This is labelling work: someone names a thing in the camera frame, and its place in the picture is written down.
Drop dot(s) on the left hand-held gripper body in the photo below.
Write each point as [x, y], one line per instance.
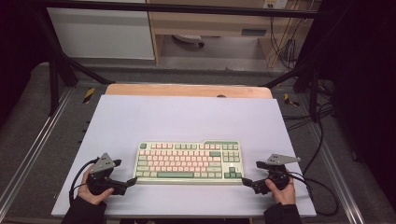
[101, 165]

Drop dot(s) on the yellow and black tape strip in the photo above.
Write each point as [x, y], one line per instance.
[290, 101]
[88, 95]

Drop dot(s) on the black metal frame stand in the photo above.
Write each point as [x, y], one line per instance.
[308, 77]
[54, 71]

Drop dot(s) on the person's left hand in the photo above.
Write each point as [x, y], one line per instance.
[90, 194]

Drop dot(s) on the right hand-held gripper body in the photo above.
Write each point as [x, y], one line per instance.
[278, 175]

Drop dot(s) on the person's right hand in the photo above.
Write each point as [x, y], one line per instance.
[285, 196]

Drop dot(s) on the black curtain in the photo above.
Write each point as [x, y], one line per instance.
[367, 93]
[18, 46]

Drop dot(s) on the pink and green keyboard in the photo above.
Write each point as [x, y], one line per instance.
[186, 161]

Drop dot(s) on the white board sheet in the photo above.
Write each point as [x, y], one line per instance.
[186, 121]

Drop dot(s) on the wooden desk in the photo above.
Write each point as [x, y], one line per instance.
[214, 23]

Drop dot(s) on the white power strip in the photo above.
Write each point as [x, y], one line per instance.
[275, 3]

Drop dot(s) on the white cabinet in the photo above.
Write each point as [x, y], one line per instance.
[99, 34]

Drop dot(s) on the office chair base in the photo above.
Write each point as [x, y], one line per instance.
[190, 39]

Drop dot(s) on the black metal frame crossbar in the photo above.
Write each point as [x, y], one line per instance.
[186, 8]

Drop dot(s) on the aluminium rail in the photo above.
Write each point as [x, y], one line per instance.
[336, 174]
[37, 146]

